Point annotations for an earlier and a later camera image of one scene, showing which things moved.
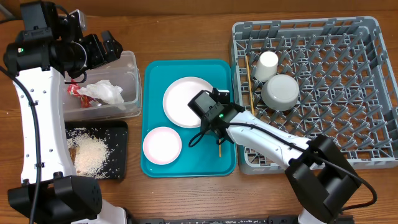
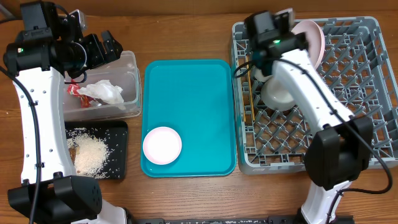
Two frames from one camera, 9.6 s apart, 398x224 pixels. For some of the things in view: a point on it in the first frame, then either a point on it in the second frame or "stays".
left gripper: x=98 y=55 stays
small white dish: x=162 y=145 stays
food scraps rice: x=89 y=154 stays
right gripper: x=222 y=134 to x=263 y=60
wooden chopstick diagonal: x=248 y=68 stays
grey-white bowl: x=280 y=92 stays
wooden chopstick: x=219 y=148 to x=243 y=102
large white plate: x=176 y=98 to x=316 y=43
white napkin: x=104 y=89 stays
